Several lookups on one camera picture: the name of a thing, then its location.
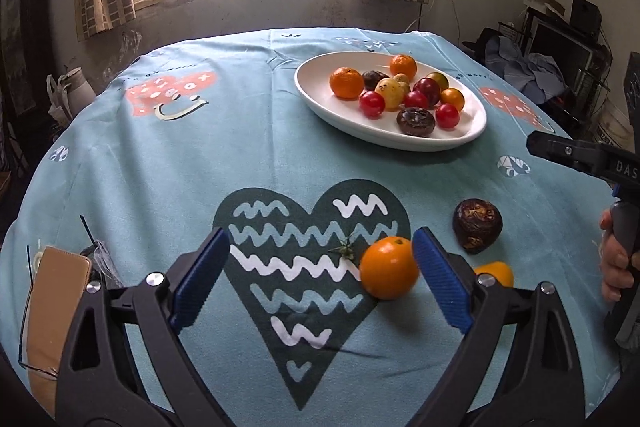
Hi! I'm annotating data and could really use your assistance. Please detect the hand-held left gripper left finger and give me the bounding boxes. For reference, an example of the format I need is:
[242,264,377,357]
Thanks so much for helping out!
[55,227,236,427]

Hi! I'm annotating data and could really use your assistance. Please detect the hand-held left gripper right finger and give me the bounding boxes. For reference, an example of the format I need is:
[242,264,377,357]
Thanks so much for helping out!
[411,227,586,427]

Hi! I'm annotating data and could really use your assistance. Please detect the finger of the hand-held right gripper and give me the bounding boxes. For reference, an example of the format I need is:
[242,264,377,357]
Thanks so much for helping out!
[527,130,607,178]

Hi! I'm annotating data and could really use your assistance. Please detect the yellow orange round fruit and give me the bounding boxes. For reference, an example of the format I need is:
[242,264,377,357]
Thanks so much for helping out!
[472,261,515,288]

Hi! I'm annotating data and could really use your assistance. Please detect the round smooth orange fruit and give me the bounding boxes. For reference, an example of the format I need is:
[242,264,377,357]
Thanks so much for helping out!
[359,236,420,301]

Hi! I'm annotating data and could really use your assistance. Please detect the dark brown water chestnut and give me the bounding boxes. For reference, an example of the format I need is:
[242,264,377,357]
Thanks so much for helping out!
[396,107,434,138]
[452,198,503,254]
[362,70,390,92]

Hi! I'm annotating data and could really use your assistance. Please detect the yellow orange cherry tomato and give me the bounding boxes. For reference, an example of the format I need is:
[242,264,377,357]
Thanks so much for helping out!
[440,88,466,112]

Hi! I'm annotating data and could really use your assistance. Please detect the dark red plum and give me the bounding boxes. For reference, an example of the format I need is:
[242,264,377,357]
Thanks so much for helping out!
[413,77,442,105]

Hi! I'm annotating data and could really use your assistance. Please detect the orange mandarin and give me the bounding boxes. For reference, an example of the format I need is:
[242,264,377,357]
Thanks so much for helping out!
[389,54,418,78]
[329,67,365,100]

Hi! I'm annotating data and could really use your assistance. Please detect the yellow spotted plum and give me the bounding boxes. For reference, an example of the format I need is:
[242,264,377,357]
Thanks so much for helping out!
[375,78,407,105]

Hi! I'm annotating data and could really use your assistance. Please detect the white oval plate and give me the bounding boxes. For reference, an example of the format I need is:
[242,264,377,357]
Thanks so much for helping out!
[294,52,487,152]

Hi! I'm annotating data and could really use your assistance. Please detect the person's right hand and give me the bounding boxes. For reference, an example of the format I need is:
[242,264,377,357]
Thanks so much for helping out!
[599,207,634,304]

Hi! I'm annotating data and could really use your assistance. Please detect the white bucket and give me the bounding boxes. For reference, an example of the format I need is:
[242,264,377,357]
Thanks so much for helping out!
[595,107,633,148]

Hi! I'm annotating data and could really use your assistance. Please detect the pile of blue clothes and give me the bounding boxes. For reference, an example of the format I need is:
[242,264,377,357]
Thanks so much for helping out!
[482,29,568,105]

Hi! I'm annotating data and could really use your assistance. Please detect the green tomato stem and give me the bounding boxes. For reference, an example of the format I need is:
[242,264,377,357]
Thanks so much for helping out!
[330,234,358,260]

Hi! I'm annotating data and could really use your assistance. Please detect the thin-framed eyeglasses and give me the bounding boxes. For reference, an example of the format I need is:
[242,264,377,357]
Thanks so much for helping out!
[17,214,118,380]

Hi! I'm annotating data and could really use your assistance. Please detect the dark monitor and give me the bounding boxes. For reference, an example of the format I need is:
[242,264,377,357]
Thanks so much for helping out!
[530,9,596,78]

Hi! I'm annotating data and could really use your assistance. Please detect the blue printed tablecloth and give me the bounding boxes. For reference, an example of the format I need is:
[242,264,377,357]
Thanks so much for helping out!
[0,27,621,427]

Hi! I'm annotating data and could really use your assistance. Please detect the black speaker box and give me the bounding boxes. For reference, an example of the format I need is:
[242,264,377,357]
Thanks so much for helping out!
[570,0,603,38]

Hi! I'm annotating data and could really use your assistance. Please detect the white plastic bag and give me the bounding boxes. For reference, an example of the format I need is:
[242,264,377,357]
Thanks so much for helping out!
[47,74,71,125]

